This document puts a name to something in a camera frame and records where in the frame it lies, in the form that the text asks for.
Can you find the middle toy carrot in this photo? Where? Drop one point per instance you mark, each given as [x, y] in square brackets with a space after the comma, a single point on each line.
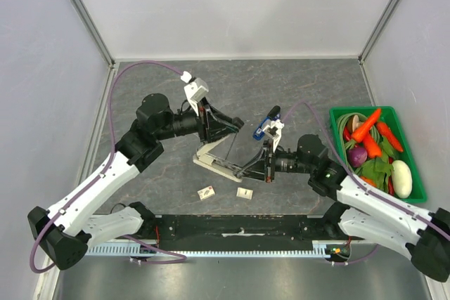
[372, 148]

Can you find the white staple box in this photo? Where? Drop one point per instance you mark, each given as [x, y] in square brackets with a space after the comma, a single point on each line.
[244, 193]

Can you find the purple toy onion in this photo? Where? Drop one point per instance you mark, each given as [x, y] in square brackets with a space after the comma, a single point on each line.
[357, 156]

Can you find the beige stapler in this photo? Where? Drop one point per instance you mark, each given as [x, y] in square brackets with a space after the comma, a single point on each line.
[211, 162]

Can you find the red toy chili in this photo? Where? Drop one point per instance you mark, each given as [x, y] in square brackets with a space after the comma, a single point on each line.
[346, 134]

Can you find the toy green leaf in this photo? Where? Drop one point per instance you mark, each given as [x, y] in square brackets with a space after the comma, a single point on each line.
[377, 172]

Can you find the toy mushroom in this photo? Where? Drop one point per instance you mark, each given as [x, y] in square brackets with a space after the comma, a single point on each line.
[354, 123]

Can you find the toy carrot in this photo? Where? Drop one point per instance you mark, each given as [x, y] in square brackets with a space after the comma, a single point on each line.
[360, 133]
[372, 148]
[386, 132]

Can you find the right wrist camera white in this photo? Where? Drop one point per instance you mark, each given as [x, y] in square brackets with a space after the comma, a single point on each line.
[274, 131]

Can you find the upper toy carrot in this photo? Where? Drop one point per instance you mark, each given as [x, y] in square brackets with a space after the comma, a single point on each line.
[360, 133]

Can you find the blue stapler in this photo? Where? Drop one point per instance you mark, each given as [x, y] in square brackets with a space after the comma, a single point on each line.
[273, 115]

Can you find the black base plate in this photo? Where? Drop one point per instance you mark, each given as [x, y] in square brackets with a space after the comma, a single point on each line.
[239, 232]

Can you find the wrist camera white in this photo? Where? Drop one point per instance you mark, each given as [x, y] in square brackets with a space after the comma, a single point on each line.
[195, 89]
[274, 131]

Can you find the lower toy carrot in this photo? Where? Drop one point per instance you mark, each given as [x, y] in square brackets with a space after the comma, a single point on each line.
[386, 132]

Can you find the green plastic bin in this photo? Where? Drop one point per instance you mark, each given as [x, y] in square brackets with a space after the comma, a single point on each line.
[388, 116]

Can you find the staple box with red logo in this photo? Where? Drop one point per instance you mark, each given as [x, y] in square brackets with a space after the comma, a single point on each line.
[205, 193]

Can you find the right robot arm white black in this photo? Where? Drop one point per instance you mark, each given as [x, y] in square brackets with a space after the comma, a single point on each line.
[361, 210]

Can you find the white toy eggplant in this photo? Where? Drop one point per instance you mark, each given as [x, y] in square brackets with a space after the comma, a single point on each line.
[401, 179]

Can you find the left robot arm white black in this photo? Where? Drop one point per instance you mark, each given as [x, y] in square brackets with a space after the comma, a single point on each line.
[67, 230]

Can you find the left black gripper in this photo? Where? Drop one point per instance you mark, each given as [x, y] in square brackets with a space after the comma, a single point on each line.
[212, 123]

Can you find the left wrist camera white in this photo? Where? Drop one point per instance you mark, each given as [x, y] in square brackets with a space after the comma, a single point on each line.
[195, 89]

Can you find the toy green beans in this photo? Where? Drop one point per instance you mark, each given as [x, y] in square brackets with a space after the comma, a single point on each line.
[342, 144]

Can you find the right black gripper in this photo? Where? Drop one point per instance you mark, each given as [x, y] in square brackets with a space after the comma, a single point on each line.
[261, 159]

